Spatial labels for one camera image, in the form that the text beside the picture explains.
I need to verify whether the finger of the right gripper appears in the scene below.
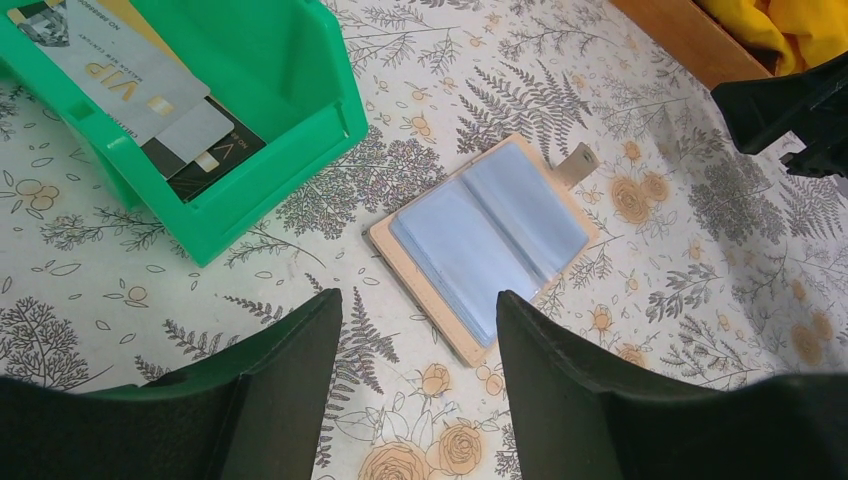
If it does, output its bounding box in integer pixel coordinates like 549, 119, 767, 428
711, 53, 847, 178

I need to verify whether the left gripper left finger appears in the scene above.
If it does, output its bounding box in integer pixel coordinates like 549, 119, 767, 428
1, 289, 343, 479

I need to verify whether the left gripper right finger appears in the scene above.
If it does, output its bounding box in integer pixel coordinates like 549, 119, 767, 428
496, 291, 847, 479

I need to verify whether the black VIP card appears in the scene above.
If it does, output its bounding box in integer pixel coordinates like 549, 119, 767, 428
167, 97, 266, 203

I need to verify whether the green plastic bin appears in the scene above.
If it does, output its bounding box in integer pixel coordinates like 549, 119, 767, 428
1, 1, 368, 266

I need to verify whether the gold magnetic stripe card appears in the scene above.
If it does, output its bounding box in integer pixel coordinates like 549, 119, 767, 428
98, 0, 187, 69

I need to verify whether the yellow cloth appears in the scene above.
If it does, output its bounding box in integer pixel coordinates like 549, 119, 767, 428
698, 0, 847, 76

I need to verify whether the brown wooden tray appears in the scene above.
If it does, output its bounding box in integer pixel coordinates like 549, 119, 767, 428
611, 0, 776, 89

